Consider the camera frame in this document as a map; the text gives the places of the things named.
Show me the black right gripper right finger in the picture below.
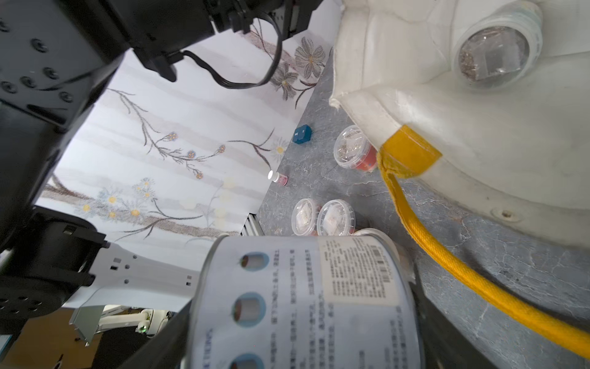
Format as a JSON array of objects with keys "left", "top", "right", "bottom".
[{"left": 410, "top": 272, "right": 496, "bottom": 369}]

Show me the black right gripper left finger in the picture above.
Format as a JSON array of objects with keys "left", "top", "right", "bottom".
[{"left": 119, "top": 301, "right": 192, "bottom": 369}]

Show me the white canvas tote bag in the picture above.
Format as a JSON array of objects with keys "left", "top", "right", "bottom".
[{"left": 330, "top": 1, "right": 589, "bottom": 358}]

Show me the small blue box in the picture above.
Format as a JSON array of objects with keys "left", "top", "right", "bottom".
[{"left": 292, "top": 125, "right": 313, "bottom": 145}]

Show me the white blue label seed jar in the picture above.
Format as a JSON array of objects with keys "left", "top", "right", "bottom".
[{"left": 186, "top": 228, "right": 426, "bottom": 368}]

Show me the small white pink bottle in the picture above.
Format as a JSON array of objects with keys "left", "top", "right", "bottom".
[{"left": 267, "top": 171, "right": 288, "bottom": 186}]

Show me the clear jar inside bag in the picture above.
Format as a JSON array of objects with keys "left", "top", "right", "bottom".
[{"left": 451, "top": 1, "right": 543, "bottom": 91}]

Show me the red label seed jar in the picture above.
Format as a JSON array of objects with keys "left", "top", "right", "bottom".
[{"left": 291, "top": 198, "right": 321, "bottom": 236}]

